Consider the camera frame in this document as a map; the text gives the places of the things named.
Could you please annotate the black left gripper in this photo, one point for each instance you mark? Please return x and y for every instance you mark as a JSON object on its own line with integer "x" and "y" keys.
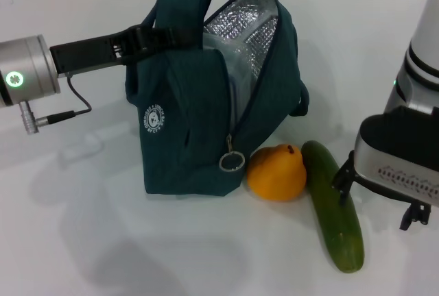
{"x": 89, "y": 52}

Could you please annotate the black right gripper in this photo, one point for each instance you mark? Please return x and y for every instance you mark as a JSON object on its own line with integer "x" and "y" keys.
{"x": 384, "y": 190}

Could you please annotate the green cucumber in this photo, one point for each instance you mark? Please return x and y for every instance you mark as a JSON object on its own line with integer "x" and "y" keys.
{"x": 336, "y": 220}

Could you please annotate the dark teal insulated lunch bag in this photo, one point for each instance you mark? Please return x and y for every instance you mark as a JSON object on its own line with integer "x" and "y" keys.
{"x": 192, "y": 145}

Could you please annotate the orange yellow pear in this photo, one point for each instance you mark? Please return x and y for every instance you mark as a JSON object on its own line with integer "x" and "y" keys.
{"x": 276, "y": 176}

